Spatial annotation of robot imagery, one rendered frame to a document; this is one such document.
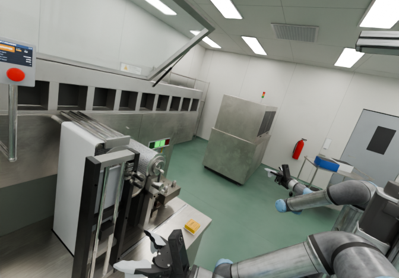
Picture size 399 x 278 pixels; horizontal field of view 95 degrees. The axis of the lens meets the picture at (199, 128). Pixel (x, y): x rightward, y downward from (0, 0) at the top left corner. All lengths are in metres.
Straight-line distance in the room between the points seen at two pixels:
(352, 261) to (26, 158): 1.12
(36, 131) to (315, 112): 5.04
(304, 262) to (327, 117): 4.70
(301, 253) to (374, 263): 0.17
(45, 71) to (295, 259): 1.07
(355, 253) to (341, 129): 4.75
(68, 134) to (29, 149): 0.20
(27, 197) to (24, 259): 0.24
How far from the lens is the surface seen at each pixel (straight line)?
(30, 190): 1.14
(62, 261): 1.08
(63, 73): 0.99
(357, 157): 5.42
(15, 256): 1.14
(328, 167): 3.87
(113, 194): 0.75
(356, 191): 1.16
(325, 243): 0.66
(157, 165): 0.99
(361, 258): 0.60
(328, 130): 5.26
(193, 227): 1.21
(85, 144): 0.78
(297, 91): 5.24
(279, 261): 0.69
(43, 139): 1.03
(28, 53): 0.60
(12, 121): 0.65
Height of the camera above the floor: 1.72
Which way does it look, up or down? 13 degrees down
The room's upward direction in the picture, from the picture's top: 15 degrees clockwise
